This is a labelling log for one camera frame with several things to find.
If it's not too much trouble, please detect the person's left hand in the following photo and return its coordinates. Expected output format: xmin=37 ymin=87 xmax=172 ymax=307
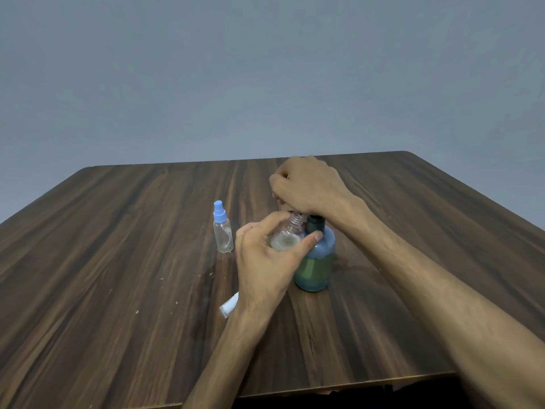
xmin=234 ymin=211 xmax=324 ymax=318

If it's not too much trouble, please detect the white spray cap with tube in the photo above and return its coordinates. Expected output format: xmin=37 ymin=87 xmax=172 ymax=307
xmin=219 ymin=291 xmax=240 ymax=319

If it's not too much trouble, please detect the blue-capped small spray bottle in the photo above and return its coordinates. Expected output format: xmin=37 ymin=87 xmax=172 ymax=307
xmin=212 ymin=200 xmax=234 ymax=254

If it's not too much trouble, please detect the blue green pump bottle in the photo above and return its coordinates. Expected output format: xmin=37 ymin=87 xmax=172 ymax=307
xmin=292 ymin=215 xmax=336 ymax=293

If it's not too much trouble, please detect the clear small bottle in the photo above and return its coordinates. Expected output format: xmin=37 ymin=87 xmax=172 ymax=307
xmin=268 ymin=211 xmax=308 ymax=253

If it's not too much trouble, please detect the person's right forearm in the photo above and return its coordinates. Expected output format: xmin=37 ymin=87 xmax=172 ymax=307
xmin=336 ymin=202 xmax=545 ymax=409

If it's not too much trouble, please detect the person's right hand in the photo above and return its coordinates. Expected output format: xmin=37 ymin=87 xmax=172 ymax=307
xmin=269 ymin=155 xmax=369 ymax=226

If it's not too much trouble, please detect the person's left forearm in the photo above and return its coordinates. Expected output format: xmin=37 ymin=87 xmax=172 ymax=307
xmin=181 ymin=302 xmax=273 ymax=409

